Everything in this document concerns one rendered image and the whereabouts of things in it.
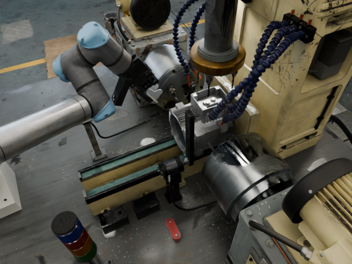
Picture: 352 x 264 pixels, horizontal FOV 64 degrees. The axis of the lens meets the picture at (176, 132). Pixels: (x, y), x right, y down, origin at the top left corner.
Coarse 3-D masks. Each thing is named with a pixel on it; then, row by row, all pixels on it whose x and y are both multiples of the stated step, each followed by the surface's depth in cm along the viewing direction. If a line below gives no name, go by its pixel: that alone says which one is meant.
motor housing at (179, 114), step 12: (180, 108) 107; (192, 108) 106; (180, 120) 104; (216, 120) 106; (180, 132) 119; (204, 132) 104; (216, 132) 106; (228, 132) 109; (180, 144) 117; (204, 144) 107; (216, 144) 112
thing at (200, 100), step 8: (192, 96) 105; (200, 96) 109; (216, 96) 109; (224, 96) 107; (192, 104) 108; (200, 104) 107; (208, 104) 104; (216, 104) 106; (200, 112) 103; (208, 112) 102; (224, 112) 106; (208, 120) 105
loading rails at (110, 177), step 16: (160, 144) 120; (176, 144) 120; (112, 160) 114; (128, 160) 115; (144, 160) 118; (160, 160) 123; (80, 176) 109; (96, 176) 112; (112, 176) 116; (128, 176) 110; (144, 176) 108; (160, 176) 113; (96, 192) 105; (112, 192) 106; (128, 192) 111; (144, 192) 116; (96, 208) 109
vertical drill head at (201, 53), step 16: (208, 0) 77; (224, 0) 75; (208, 16) 80; (224, 16) 78; (208, 32) 83; (224, 32) 81; (192, 48) 92; (208, 48) 87; (224, 48) 85; (240, 48) 91; (192, 64) 90; (208, 64) 86; (224, 64) 86; (240, 64) 87; (208, 80) 91; (208, 96) 98
